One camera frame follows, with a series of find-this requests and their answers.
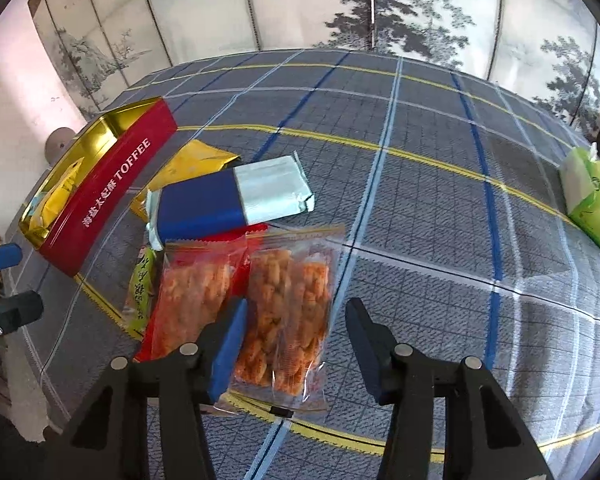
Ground glossy yellow snack packet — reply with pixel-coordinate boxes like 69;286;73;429
27;157;86;241

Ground blue and pale green packet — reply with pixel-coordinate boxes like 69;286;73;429
145;151;316;252

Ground small clear bag orange snacks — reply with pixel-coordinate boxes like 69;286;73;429
147;240;251;361

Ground blue plaid tablecloth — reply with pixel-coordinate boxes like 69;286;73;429
2;49;600;480

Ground red snack packet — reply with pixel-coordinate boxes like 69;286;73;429
134;222;270;363

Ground beige round object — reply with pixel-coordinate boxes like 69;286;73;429
46;127;77;164

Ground yellow packet with white print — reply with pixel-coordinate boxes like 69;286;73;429
130;140;242;222

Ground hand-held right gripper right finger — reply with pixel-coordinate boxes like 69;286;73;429
345;297;556;480

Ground red tin box gold inside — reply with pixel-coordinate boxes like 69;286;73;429
19;97;179;278

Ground yellow green snack packet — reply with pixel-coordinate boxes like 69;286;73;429
121;246;159;339

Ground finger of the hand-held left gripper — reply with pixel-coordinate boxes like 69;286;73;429
0;290;45;336
0;243;21;275

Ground painted folding screen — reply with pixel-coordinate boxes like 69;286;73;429
27;0;600;131

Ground large clear bag orange twists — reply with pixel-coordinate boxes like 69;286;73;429
227;225;347;416

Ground green tissue pack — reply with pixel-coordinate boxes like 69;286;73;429
559;144;600;267

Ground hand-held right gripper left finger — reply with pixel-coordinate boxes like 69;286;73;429
55;296;251;480

